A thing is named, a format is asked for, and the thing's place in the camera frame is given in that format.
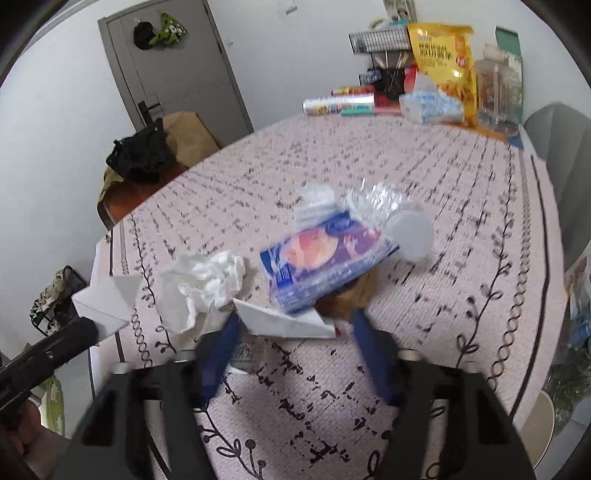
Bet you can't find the grey upholstered chair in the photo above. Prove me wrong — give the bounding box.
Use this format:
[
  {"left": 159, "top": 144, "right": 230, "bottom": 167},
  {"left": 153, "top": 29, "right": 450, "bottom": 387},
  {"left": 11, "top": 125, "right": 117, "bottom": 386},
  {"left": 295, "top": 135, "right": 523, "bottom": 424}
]
[{"left": 523, "top": 103, "right": 591, "bottom": 280}]

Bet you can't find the small clear printed wrapper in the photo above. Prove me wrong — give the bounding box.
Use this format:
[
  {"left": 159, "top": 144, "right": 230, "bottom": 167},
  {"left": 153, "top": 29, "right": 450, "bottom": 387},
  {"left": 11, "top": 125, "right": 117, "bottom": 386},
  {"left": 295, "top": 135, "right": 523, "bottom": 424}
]
[{"left": 225, "top": 342, "right": 267, "bottom": 376}]

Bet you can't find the green tall box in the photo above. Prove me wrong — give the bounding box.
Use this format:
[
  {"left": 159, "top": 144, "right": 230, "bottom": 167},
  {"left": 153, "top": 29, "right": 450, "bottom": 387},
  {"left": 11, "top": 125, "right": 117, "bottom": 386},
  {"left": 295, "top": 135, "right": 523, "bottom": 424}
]
[{"left": 484, "top": 26, "right": 526, "bottom": 126}]

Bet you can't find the bag of green vegetables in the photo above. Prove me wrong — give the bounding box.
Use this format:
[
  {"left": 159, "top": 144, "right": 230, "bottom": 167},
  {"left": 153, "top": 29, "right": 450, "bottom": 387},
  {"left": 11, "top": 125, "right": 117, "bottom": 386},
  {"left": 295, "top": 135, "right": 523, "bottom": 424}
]
[{"left": 544, "top": 354, "right": 591, "bottom": 418}]

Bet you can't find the grey door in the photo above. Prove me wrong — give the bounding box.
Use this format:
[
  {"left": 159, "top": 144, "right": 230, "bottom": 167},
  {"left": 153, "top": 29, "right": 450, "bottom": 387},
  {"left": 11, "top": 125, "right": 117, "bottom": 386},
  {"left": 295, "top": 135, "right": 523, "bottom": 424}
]
[{"left": 97, "top": 0, "right": 254, "bottom": 136}]

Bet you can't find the white triangular paper sheet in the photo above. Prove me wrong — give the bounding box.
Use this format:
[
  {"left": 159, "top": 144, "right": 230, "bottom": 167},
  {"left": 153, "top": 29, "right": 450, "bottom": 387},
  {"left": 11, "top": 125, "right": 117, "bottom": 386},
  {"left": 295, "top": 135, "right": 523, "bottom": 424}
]
[{"left": 71, "top": 275, "right": 142, "bottom": 346}]

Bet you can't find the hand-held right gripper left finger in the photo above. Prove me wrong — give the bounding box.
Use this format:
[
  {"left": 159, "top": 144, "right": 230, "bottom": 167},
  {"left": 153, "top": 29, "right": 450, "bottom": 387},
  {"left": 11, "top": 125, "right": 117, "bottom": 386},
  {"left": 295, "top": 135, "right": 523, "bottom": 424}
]
[{"left": 55, "top": 314, "right": 242, "bottom": 480}]

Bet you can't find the crinkled clear plastic wrap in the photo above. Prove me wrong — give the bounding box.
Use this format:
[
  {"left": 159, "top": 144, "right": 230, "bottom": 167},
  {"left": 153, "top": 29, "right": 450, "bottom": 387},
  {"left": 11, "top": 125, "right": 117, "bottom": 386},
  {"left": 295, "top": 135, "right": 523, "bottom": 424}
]
[{"left": 341, "top": 181, "right": 419, "bottom": 228}]

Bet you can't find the clear glass jar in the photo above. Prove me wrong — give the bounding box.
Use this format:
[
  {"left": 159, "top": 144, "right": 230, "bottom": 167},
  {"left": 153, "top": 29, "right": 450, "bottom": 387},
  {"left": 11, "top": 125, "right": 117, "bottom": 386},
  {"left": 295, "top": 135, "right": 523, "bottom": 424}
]
[{"left": 474, "top": 56, "right": 525, "bottom": 136}]

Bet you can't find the white tissue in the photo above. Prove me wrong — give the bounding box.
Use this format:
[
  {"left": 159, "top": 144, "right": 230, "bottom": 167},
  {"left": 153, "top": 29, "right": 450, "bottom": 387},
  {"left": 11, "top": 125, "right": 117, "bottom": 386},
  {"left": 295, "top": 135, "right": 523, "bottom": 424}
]
[{"left": 158, "top": 250, "right": 249, "bottom": 334}]

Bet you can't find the brown paper scrap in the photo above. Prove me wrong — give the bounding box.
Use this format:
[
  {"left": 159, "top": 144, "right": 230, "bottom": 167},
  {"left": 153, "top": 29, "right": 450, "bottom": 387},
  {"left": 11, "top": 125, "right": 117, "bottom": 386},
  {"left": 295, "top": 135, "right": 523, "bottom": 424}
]
[{"left": 318, "top": 270, "right": 382, "bottom": 320}]

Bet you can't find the green hanging toy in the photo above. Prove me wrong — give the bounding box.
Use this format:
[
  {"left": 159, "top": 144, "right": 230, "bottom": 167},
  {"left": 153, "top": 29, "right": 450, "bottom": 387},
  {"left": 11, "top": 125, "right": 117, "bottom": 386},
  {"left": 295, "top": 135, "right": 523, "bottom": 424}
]
[{"left": 148, "top": 11, "right": 189, "bottom": 47}]

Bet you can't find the clear plastic cup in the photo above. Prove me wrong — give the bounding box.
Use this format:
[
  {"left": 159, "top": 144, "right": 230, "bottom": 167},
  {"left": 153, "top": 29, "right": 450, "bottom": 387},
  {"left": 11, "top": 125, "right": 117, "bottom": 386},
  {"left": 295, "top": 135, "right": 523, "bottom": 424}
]
[{"left": 384, "top": 209, "right": 435, "bottom": 263}]

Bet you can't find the black wire basket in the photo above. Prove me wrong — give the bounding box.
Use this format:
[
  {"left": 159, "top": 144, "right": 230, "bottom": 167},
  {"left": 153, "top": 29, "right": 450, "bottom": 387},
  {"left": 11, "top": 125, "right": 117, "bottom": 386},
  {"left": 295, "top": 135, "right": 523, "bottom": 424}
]
[{"left": 29, "top": 265, "right": 89, "bottom": 335}]

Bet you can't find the yellow snack bag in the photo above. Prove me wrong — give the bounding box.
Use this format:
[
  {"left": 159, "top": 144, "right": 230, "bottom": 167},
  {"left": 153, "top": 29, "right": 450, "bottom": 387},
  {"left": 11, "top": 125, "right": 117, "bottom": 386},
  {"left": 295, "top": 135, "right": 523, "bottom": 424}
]
[{"left": 407, "top": 21, "right": 479, "bottom": 128}]

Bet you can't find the black hanging hat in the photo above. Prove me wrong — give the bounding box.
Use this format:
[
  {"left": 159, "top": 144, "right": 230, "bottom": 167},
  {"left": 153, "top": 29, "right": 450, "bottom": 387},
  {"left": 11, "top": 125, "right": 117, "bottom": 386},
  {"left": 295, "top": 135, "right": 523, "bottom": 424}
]
[{"left": 132, "top": 20, "right": 158, "bottom": 51}]

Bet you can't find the black bag on chair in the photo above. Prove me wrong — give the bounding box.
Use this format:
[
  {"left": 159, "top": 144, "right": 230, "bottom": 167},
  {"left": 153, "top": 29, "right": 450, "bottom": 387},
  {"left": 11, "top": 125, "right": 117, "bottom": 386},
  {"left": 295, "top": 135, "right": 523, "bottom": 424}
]
[{"left": 106, "top": 119, "right": 177, "bottom": 186}]

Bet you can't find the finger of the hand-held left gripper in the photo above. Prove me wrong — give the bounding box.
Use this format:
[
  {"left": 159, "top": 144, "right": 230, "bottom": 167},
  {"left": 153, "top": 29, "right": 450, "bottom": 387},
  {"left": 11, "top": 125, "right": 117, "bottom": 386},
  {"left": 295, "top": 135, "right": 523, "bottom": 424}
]
[{"left": 41, "top": 318, "right": 99, "bottom": 367}]

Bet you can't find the brown paper bag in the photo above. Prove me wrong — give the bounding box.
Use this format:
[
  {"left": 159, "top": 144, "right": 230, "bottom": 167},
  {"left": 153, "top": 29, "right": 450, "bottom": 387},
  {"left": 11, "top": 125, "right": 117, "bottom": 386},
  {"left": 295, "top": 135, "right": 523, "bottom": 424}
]
[{"left": 159, "top": 112, "right": 221, "bottom": 168}]

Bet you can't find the black wire rack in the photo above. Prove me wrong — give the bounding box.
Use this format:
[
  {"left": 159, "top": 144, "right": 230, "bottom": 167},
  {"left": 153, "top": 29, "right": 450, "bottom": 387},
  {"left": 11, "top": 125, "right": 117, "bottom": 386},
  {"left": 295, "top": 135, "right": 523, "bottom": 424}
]
[{"left": 348, "top": 25, "right": 417, "bottom": 101}]

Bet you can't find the brown wooden chair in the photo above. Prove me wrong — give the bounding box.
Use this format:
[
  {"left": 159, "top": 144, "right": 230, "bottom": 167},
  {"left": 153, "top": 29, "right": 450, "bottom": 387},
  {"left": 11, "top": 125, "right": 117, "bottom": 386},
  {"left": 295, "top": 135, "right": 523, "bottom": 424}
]
[{"left": 96, "top": 162, "right": 188, "bottom": 232}]

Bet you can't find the black door handle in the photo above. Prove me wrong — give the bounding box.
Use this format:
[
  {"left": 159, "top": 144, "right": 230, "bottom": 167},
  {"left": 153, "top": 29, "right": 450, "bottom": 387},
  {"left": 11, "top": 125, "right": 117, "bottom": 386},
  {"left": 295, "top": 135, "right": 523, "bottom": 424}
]
[{"left": 137, "top": 100, "right": 163, "bottom": 128}]

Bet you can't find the roll of plastic bags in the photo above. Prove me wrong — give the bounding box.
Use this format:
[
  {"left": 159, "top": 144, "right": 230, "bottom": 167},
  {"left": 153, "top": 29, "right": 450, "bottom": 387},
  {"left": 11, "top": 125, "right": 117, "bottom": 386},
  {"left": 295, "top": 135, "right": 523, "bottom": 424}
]
[{"left": 302, "top": 92, "right": 376, "bottom": 117}]

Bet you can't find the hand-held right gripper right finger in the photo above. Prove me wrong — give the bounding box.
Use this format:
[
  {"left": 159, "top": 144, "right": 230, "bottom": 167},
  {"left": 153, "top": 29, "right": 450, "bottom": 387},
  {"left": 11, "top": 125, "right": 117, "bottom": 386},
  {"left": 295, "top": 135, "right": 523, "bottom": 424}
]
[{"left": 352, "top": 310, "right": 537, "bottom": 480}]

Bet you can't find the blue white tissue pack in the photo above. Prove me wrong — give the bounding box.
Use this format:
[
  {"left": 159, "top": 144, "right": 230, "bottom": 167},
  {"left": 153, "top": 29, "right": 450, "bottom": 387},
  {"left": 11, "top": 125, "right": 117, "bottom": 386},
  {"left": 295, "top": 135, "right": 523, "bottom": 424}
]
[{"left": 398, "top": 89, "right": 465, "bottom": 125}]

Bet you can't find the blue snack wrapper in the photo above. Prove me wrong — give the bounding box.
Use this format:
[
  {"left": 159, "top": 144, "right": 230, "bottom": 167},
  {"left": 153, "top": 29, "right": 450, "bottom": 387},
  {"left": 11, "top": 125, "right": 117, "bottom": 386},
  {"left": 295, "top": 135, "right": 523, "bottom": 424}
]
[{"left": 259, "top": 215, "right": 400, "bottom": 315}]

